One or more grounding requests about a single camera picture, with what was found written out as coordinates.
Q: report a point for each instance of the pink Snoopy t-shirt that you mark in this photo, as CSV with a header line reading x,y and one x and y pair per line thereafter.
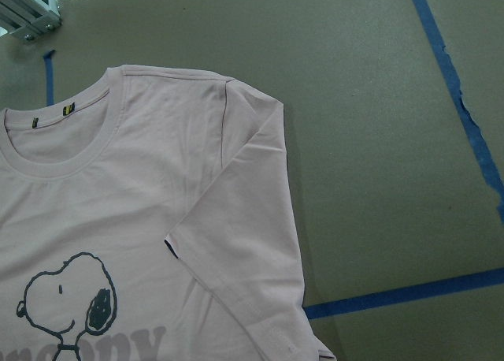
x,y
149,218

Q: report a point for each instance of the brown table mat blue grid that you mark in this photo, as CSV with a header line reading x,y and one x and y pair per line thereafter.
x,y
394,128

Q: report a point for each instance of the aluminium frame post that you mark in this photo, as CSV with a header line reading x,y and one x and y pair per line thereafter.
x,y
28,20

